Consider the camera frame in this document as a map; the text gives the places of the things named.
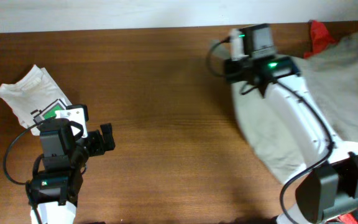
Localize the white folded graphic t-shirt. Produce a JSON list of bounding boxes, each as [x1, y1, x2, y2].
[[0, 65, 71, 129]]

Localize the khaki shorts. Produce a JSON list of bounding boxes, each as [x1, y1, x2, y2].
[[231, 32, 358, 183]]

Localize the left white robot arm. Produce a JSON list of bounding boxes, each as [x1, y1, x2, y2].
[[25, 118, 116, 223]]

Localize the red garment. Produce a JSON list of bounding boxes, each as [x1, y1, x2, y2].
[[303, 20, 337, 58]]

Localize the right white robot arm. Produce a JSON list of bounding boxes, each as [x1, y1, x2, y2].
[[224, 55, 358, 223]]

